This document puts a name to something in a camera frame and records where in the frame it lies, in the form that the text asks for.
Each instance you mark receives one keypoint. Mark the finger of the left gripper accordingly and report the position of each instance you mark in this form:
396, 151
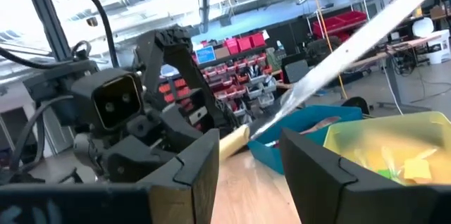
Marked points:
179, 125
134, 160

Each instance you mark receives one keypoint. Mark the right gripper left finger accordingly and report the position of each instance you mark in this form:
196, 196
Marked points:
201, 174

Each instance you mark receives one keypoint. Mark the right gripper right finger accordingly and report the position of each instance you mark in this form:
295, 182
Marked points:
317, 188

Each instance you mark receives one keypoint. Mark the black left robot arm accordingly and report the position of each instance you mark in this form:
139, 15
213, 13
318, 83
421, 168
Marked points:
183, 62

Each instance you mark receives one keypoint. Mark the blue plastic bin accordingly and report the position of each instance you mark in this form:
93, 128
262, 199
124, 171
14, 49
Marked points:
267, 153

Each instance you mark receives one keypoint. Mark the yellow plastic bin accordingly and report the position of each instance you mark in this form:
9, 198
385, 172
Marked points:
370, 136

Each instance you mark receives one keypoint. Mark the blue sign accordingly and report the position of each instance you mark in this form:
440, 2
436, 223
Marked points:
205, 55

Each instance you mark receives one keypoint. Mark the parts rack with bins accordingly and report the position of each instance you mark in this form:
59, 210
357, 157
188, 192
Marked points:
246, 83

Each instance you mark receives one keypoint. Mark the black round object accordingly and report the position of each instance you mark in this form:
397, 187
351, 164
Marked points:
356, 102

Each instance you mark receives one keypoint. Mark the grey monitor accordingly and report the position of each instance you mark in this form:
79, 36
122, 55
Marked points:
297, 70

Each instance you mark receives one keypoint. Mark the wooden work table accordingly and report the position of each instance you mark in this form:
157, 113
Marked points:
392, 79

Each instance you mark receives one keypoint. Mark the shelf with red bins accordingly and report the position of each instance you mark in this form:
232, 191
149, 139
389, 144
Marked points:
341, 19

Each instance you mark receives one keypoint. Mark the white bucket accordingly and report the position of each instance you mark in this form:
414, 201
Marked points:
438, 48

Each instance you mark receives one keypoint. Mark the white round lamp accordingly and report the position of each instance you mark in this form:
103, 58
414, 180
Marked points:
423, 26

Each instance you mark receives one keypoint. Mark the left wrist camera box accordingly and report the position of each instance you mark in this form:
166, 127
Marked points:
112, 100

